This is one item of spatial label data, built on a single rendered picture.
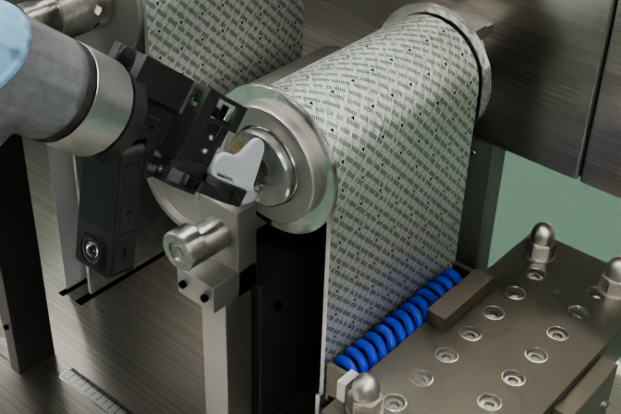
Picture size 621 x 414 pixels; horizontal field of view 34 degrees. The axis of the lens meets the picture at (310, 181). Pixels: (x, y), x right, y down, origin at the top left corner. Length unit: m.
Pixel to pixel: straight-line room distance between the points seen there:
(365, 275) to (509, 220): 2.07
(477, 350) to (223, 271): 0.28
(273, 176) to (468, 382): 0.30
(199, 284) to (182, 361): 0.27
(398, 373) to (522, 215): 2.10
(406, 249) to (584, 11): 0.30
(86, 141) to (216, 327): 0.36
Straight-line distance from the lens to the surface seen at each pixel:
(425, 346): 1.06
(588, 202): 3.21
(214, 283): 0.95
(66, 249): 1.30
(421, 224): 1.06
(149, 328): 1.27
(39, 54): 0.66
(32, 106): 0.66
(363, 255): 0.99
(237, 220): 0.93
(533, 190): 3.22
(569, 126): 1.11
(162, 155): 0.78
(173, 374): 1.20
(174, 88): 0.77
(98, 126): 0.70
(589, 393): 1.06
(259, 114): 0.89
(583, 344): 1.10
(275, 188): 0.90
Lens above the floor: 1.74
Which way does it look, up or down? 34 degrees down
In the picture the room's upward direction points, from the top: 2 degrees clockwise
